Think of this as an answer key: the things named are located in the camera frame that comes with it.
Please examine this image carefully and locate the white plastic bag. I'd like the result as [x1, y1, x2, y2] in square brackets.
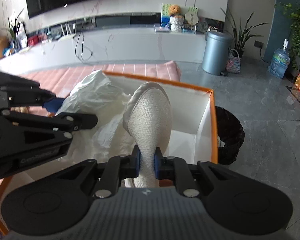
[56, 69, 141, 156]

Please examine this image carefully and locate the black wastebasket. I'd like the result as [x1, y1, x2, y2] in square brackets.
[214, 106, 245, 166]

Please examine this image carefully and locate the pink checked tablecloth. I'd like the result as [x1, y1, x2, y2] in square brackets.
[0, 60, 182, 209]

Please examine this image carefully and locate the white marble tv cabinet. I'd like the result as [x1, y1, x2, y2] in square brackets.
[0, 26, 207, 73]

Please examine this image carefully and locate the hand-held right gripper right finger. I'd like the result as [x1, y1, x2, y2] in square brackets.
[153, 147, 243, 198]

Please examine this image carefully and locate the black cable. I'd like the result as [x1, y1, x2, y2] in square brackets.
[75, 19, 93, 61]

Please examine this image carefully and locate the cream knitted slipper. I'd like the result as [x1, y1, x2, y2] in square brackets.
[122, 82, 173, 188]

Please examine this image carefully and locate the grey metal trash can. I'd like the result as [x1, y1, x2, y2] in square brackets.
[202, 30, 233, 76]

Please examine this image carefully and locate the round fan sign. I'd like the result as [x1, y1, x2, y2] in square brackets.
[184, 6, 199, 34]

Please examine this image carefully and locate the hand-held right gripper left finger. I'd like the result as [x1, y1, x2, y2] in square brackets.
[39, 146, 142, 199]

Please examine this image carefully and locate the trailing pothos plant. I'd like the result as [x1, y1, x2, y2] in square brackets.
[275, 2, 300, 71]

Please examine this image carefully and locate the white router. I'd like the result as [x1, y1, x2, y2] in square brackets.
[57, 22, 77, 41]

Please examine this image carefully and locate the long-leaved potted plant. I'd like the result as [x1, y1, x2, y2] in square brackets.
[220, 6, 268, 58]

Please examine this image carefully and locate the grass plant in glass vase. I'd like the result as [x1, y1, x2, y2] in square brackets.
[6, 7, 26, 51]

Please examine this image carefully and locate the green landscape picture card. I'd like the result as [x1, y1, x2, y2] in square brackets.
[160, 3, 172, 29]

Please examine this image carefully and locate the decorative plate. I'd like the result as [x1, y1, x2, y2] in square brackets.
[196, 17, 211, 33]

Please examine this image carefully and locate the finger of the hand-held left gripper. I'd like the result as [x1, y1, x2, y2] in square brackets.
[0, 108, 99, 140]
[0, 70, 66, 114]

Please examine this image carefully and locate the white knitted pot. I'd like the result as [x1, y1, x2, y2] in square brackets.
[170, 15, 184, 33]

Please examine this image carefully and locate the blue water jug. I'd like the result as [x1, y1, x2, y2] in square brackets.
[268, 39, 291, 79]

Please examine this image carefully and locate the small woven basket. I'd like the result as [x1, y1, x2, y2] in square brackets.
[226, 49, 241, 74]

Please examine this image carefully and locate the brown teddy bear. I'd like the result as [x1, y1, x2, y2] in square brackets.
[168, 4, 182, 16]

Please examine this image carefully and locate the orange cardboard box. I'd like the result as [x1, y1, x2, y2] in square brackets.
[0, 71, 218, 236]

